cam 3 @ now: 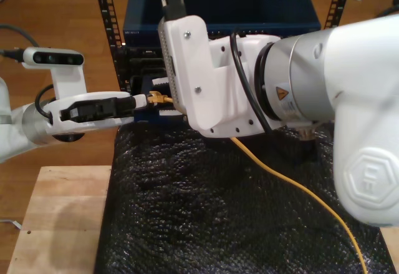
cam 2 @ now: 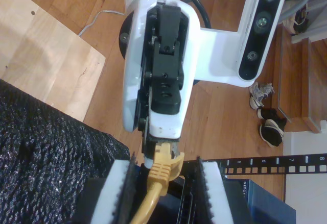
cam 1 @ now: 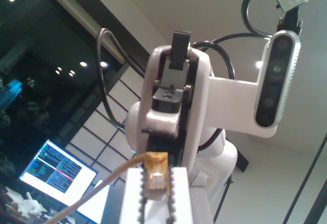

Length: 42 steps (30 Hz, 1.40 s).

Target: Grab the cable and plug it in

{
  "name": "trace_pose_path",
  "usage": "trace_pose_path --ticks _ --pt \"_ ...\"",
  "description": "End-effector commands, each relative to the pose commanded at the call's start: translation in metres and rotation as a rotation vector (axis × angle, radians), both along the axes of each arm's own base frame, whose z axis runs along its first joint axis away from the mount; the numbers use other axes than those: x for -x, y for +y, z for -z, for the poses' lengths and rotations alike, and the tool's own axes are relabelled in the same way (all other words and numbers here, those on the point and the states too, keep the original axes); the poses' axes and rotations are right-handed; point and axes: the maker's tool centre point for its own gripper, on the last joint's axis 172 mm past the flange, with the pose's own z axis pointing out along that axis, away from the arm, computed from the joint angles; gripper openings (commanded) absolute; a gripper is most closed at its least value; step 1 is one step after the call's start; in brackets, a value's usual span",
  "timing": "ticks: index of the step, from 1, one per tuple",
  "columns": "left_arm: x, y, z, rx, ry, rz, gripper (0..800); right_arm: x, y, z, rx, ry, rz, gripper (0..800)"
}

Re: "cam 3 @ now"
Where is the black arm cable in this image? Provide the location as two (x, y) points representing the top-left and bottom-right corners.
(229, 27), (274, 133)
(34, 85), (57, 122)

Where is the white flat strip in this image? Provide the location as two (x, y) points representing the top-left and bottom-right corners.
(0, 218), (23, 230)

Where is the black perforated rack post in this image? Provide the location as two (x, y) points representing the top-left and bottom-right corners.
(92, 0), (130, 97)
(324, 0), (349, 31)

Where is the yellow network cable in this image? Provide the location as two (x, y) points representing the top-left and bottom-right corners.
(147, 89), (369, 274)

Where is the blue rack chassis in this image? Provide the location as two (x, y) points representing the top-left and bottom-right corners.
(130, 114), (188, 125)

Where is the blue network switch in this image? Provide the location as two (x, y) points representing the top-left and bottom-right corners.
(122, 0), (322, 42)

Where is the black textured mat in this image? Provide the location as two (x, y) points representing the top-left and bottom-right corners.
(95, 124), (395, 274)

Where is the black rack server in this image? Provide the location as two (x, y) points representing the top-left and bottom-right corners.
(123, 45), (165, 77)

